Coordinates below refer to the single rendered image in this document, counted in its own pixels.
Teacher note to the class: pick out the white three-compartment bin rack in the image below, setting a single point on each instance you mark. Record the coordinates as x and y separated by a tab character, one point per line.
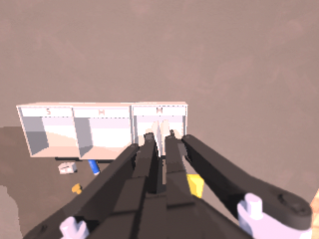
96	130

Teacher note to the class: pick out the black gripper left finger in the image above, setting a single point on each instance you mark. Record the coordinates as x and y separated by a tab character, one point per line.
120	188

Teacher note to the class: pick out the orange bolt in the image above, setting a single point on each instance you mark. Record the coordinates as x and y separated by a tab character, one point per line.
77	188

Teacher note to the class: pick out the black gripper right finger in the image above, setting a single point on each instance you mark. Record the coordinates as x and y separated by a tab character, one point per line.
263	210

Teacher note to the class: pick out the yellow block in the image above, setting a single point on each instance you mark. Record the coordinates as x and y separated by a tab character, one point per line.
195	183

